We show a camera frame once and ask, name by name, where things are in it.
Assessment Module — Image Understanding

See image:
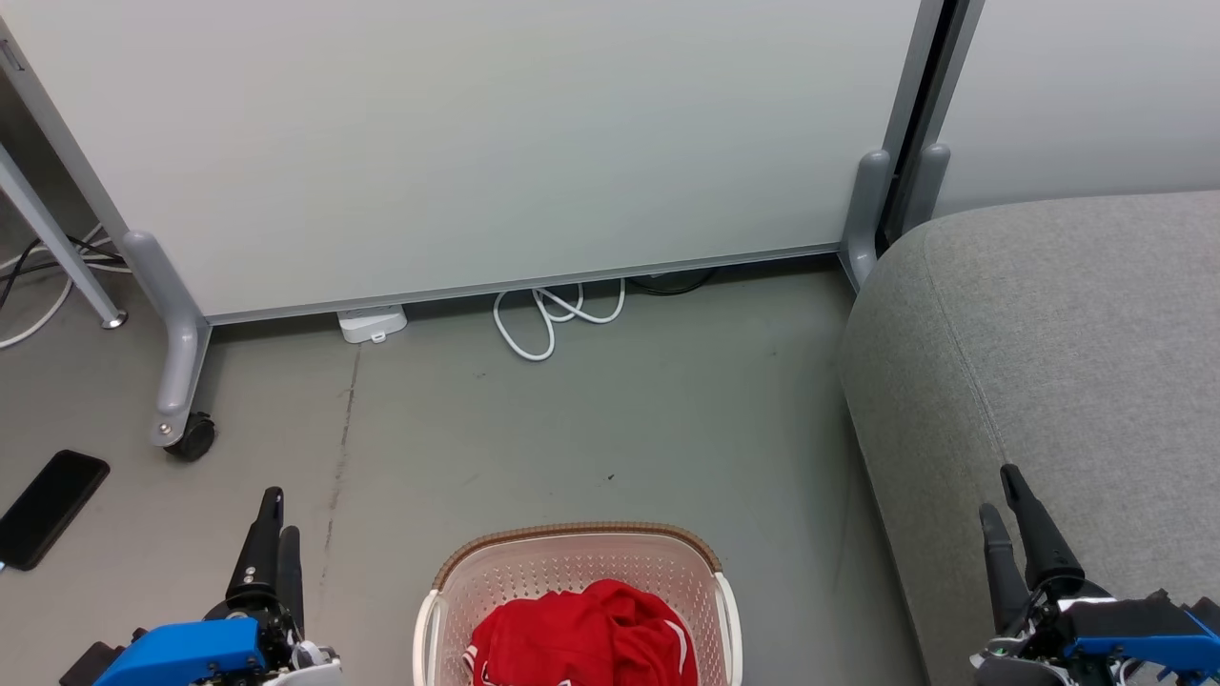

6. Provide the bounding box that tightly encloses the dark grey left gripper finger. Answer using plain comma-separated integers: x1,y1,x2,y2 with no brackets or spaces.
226,487,286,613
275,525,305,637

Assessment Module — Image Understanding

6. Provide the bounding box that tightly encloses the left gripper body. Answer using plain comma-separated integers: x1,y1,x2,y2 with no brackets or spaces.
205,600,342,686

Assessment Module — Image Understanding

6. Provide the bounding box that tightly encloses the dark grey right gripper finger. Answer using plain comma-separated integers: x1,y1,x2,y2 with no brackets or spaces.
1000,464,1087,596
979,504,1032,636

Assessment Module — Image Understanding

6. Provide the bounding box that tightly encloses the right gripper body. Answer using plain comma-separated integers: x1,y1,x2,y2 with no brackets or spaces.
972,583,1126,686

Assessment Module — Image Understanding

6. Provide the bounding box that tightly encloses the red sports shirt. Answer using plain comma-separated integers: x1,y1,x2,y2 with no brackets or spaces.
463,578,700,686

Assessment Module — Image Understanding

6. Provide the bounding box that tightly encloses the grey fabric sofa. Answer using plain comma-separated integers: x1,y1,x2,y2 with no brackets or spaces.
839,191,1220,686

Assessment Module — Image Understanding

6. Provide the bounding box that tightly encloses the black caster wheel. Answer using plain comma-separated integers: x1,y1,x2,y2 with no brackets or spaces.
164,413,216,463

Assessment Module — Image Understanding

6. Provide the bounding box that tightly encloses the black smartphone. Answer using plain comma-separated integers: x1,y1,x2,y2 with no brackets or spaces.
0,450,111,572

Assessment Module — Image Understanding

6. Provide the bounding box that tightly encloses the small white adapter box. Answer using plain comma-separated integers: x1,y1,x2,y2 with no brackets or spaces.
337,305,408,344

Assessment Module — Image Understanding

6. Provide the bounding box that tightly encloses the cream perforated laundry basket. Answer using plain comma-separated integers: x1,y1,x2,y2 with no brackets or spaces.
413,521,743,686

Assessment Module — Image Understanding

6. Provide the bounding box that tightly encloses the grey metal table leg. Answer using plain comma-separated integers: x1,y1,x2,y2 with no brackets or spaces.
0,143,128,330

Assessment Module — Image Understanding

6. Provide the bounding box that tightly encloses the narrow white partition panel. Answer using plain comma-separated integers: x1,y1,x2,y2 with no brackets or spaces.
901,0,1220,234

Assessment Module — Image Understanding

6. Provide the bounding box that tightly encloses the large white partition panel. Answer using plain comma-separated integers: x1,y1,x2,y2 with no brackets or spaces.
0,0,946,449

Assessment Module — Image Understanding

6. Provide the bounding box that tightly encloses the white looped cable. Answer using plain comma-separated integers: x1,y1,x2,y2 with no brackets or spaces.
493,278,627,362

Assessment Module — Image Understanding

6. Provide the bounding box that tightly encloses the white cable near desk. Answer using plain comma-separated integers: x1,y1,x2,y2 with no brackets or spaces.
0,224,130,350

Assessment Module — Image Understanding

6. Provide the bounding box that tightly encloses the black cable near desk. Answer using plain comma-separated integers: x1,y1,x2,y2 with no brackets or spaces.
0,238,125,311

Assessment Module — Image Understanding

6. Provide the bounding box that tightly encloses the black floor cable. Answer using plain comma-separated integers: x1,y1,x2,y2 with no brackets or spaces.
629,270,716,294

